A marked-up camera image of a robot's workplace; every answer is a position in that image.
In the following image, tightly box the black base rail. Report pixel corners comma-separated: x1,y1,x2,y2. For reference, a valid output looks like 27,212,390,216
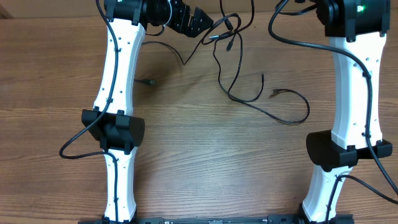
78,215,354,224

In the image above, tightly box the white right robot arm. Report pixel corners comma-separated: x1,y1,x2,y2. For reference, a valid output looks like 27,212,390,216
300,0,392,223

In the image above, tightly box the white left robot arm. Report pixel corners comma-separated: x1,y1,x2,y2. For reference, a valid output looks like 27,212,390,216
81,0,213,223

